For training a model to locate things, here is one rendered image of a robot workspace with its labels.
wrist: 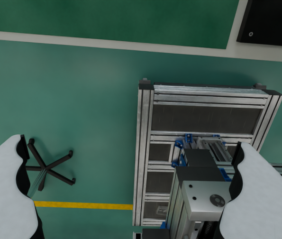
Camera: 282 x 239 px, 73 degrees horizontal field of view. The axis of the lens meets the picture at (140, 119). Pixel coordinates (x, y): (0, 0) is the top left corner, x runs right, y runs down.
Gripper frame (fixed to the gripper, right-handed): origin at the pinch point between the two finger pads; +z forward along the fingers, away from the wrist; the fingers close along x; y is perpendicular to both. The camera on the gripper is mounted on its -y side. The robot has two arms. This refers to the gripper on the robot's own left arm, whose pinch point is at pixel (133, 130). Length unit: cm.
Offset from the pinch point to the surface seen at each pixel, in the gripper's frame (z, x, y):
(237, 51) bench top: 40.4, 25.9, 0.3
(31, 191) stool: 85, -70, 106
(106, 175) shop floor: 115, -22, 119
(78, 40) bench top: 40.4, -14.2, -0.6
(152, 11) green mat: 40.2, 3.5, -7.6
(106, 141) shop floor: 115, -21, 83
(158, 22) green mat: 40.2, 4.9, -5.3
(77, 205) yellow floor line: 115, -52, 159
